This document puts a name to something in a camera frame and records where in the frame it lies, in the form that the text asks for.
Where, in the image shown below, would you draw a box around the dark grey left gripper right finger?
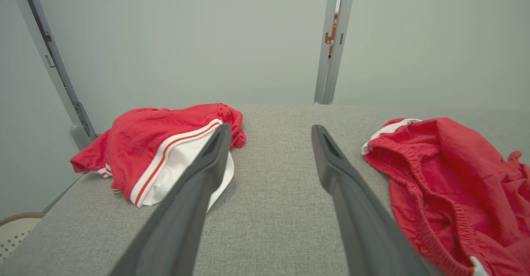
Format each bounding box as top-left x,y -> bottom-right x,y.
311,125 -> 446,276

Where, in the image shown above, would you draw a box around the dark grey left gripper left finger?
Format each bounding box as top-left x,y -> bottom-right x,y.
108,123 -> 232,276

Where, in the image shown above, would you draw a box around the red white t-shirt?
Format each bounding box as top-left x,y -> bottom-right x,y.
70,103 -> 247,212

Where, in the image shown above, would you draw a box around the red shorts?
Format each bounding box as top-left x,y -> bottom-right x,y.
361,117 -> 530,276

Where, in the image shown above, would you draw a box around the cream perforated laundry basket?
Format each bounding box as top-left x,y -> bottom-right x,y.
0,213 -> 45,264

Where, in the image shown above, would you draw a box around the red white sign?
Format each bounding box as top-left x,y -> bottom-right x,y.
325,13 -> 339,57

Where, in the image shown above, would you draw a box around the grey double-foot partition post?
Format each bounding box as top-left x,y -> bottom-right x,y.
313,0 -> 357,105

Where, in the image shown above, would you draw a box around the grey curved-foot partition post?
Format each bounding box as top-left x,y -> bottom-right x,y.
7,0 -> 98,150

